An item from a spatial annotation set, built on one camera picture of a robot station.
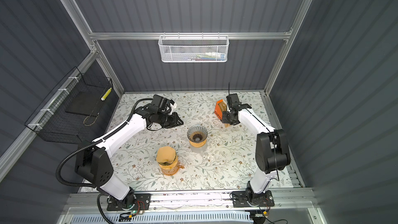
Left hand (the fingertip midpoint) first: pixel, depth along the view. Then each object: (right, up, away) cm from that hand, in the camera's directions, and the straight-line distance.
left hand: (183, 122), depth 83 cm
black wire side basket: (-53, +3, -19) cm, 57 cm away
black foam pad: (-45, +10, -10) cm, 47 cm away
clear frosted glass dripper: (+9, -15, +2) cm, 18 cm away
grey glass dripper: (+8, -6, +3) cm, 10 cm away
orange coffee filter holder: (+22, +9, +16) cm, 29 cm away
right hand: (+27, +1, +10) cm, 28 cm away
